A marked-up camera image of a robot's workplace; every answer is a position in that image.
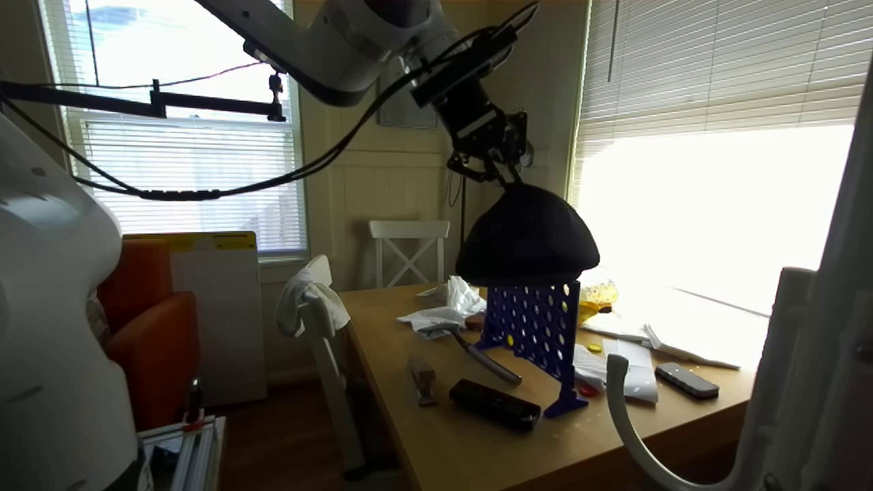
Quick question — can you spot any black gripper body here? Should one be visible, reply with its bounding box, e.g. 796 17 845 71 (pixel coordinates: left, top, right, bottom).
433 79 535 163

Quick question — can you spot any white coat hanger stand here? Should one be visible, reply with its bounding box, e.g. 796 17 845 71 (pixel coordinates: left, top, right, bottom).
606 51 873 491

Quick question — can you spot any white wooden chair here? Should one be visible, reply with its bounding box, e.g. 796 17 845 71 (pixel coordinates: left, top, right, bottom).
365 218 453 291

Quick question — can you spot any yellow snack bag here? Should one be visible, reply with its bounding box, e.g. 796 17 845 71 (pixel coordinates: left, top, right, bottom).
577 280 622 321

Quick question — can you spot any blue connect four grid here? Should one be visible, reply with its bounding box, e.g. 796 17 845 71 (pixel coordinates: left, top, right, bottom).
471 277 591 420

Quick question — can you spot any long dark utensil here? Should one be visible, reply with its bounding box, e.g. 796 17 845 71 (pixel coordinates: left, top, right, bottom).
444 325 526 389

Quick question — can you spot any white cloth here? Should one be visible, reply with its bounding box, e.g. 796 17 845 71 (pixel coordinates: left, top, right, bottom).
273 253 352 341

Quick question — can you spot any white slatted window blind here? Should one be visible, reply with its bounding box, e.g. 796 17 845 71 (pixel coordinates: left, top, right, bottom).
576 0 873 315
75 107 307 255

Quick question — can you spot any black remote control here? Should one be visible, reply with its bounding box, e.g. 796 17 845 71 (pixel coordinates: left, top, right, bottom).
447 377 543 437

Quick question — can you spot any long pale utensil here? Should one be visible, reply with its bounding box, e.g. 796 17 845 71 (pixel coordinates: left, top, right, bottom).
635 321 744 373

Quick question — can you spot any gray stand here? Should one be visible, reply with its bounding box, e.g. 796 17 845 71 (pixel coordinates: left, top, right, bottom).
303 321 370 479

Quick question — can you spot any small dark phone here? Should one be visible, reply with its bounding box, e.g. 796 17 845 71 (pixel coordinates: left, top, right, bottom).
652 360 723 403

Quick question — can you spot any orange cardboard box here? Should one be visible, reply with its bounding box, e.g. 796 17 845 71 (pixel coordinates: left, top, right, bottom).
121 229 269 408

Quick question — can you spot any black red screwdriver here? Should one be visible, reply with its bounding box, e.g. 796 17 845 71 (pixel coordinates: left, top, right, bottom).
182 377 206 431

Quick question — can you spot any orange armchair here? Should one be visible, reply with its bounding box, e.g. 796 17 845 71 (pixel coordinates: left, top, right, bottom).
93 238 201 431

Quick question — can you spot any white crate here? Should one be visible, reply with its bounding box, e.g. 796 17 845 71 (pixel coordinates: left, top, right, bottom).
134 411 228 491

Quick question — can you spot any black camera boom bar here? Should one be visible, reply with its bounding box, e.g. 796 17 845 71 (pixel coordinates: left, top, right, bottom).
0 77 290 123

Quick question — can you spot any black cable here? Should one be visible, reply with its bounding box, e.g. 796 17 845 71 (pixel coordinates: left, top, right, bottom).
0 0 543 205

